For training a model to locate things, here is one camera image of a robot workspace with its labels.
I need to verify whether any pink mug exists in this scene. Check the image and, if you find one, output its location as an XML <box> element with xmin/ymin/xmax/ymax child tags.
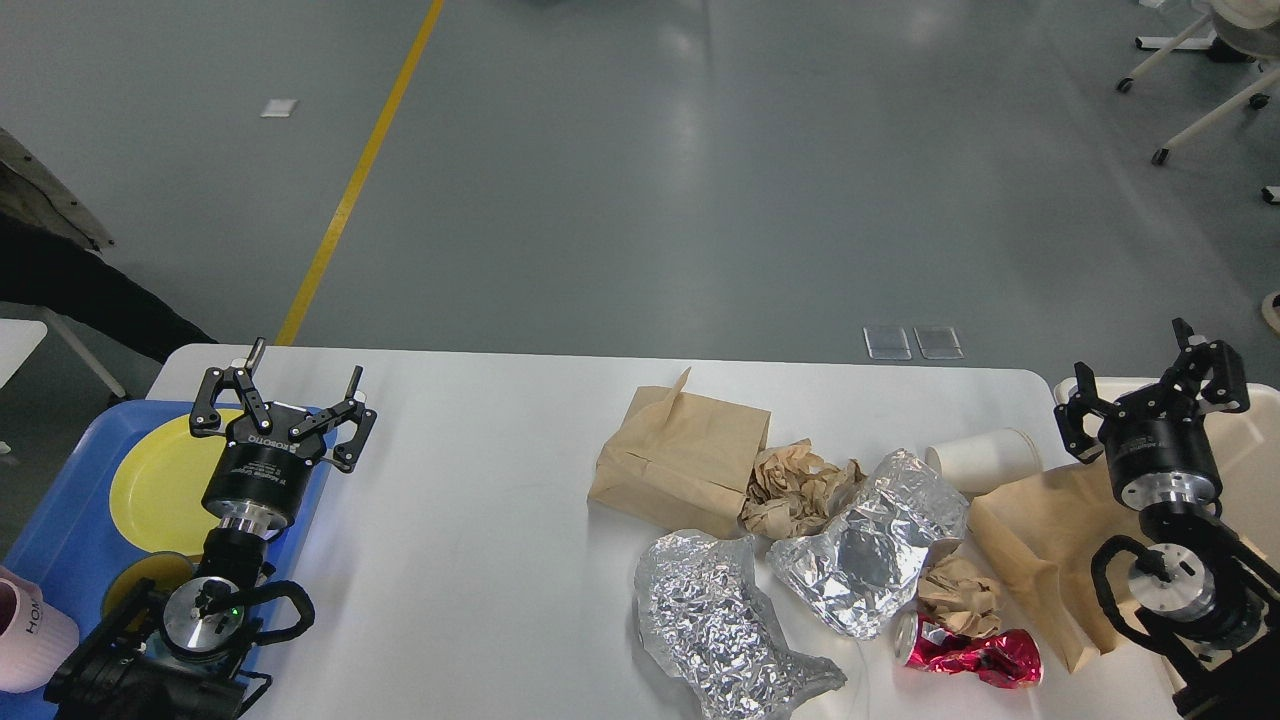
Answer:
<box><xmin>1</xmin><ymin>568</ymin><xmax>81</xmax><ymax>694</ymax></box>

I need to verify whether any white plastic bin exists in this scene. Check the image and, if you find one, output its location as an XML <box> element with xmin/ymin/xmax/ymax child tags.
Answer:
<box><xmin>1055</xmin><ymin>378</ymin><xmax>1277</xmax><ymax>569</ymax></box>

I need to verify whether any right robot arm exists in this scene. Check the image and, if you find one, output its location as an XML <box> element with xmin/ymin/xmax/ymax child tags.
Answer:
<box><xmin>1053</xmin><ymin>318</ymin><xmax>1279</xmax><ymax>719</ymax></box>

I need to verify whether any brown paper bag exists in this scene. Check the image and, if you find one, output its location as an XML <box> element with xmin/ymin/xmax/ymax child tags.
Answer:
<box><xmin>588</xmin><ymin>369</ymin><xmax>771</xmax><ymax>541</ymax></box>
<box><xmin>968</xmin><ymin>461</ymin><xmax>1143</xmax><ymax>673</ymax></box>

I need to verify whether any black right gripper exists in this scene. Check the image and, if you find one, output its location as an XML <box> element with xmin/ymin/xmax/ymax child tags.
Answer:
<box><xmin>1053</xmin><ymin>318</ymin><xmax>1251</xmax><ymax>511</ymax></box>

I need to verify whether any brown paper bag right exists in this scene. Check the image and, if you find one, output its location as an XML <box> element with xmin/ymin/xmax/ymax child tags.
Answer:
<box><xmin>968</xmin><ymin>461</ymin><xmax>1143</xmax><ymax>673</ymax></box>

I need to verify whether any white chair base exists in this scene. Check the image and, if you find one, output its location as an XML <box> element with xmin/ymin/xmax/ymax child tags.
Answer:
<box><xmin>1114</xmin><ymin>1</ymin><xmax>1277</xmax><ymax>168</ymax></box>

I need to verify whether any white paper cup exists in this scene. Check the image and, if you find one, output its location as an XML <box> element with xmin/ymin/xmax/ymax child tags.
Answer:
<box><xmin>925</xmin><ymin>428</ymin><xmax>1043</xmax><ymax>495</ymax></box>

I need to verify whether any blue plastic tray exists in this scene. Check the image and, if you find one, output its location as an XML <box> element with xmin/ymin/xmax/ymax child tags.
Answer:
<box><xmin>1</xmin><ymin>400</ymin><xmax>333</xmax><ymax>719</ymax></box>

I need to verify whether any yellow plastic plate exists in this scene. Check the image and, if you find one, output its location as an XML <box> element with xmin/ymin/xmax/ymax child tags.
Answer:
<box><xmin>109</xmin><ymin>416</ymin><xmax>225</xmax><ymax>557</ymax></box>

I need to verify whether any brown paper bag left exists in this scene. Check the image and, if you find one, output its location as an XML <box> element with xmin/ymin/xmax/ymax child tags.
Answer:
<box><xmin>588</xmin><ymin>369</ymin><xmax>771</xmax><ymax>541</ymax></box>

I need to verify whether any small crumpled brown paper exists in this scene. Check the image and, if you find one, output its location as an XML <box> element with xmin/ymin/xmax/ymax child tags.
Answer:
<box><xmin>916</xmin><ymin>555</ymin><xmax>1004</xmax><ymax>638</ymax></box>

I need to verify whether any crumpled aluminium foil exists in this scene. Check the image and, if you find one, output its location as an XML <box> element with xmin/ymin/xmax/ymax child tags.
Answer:
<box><xmin>765</xmin><ymin>448</ymin><xmax>970</xmax><ymax>641</ymax></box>
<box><xmin>634</xmin><ymin>529</ymin><xmax>847</xmax><ymax>719</ymax></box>

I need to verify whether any crumpled brown paper ball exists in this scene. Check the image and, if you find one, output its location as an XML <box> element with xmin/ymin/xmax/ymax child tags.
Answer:
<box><xmin>739</xmin><ymin>439</ymin><xmax>867</xmax><ymax>541</ymax></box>

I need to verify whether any small white side table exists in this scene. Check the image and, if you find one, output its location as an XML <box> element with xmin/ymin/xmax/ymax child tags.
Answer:
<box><xmin>0</xmin><ymin>319</ymin><xmax>131</xmax><ymax>401</ymax></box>

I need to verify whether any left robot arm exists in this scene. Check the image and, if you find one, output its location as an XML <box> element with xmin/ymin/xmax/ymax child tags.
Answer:
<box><xmin>44</xmin><ymin>338</ymin><xmax>378</xmax><ymax>719</ymax></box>

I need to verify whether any crumpled aluminium foil lower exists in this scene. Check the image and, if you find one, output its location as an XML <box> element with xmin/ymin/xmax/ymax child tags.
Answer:
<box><xmin>634</xmin><ymin>529</ymin><xmax>847</xmax><ymax>719</ymax></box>

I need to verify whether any dark green mug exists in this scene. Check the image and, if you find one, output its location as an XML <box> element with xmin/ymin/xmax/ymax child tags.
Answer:
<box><xmin>100</xmin><ymin>552</ymin><xmax>201</xmax><ymax>641</ymax></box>

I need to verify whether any crushed red can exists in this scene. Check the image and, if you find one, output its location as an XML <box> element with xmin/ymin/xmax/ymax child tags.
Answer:
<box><xmin>893</xmin><ymin>610</ymin><xmax>1044</xmax><ymax>689</ymax></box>

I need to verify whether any crumpled aluminium foil upper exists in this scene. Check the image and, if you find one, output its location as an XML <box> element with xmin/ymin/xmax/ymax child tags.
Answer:
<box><xmin>765</xmin><ymin>448</ymin><xmax>970</xmax><ymax>641</ymax></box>

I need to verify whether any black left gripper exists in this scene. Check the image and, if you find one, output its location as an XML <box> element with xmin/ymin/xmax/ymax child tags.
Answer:
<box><xmin>188</xmin><ymin>337</ymin><xmax>379</xmax><ymax>541</ymax></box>

